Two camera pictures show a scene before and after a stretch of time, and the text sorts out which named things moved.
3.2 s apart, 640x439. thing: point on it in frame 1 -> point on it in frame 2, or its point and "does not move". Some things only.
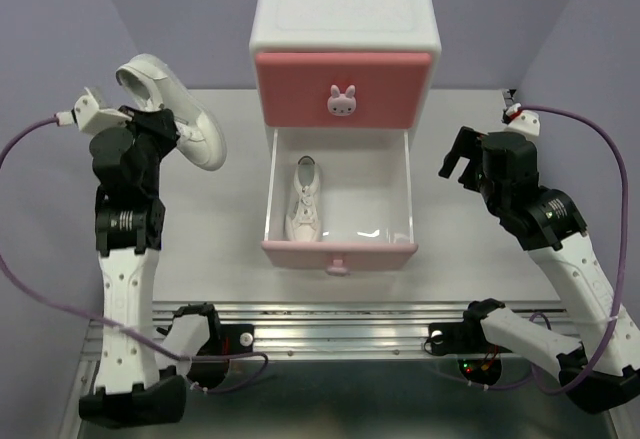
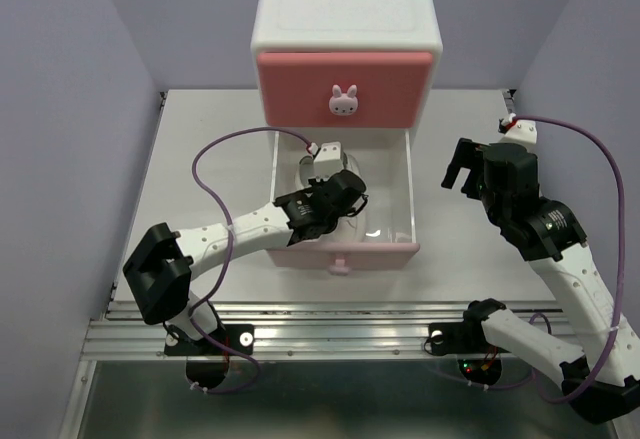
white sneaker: x=153 y=86 -> x=353 y=228
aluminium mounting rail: x=348 y=330 does not move
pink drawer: x=345 y=90 does not move
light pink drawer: x=366 y=200 does not move
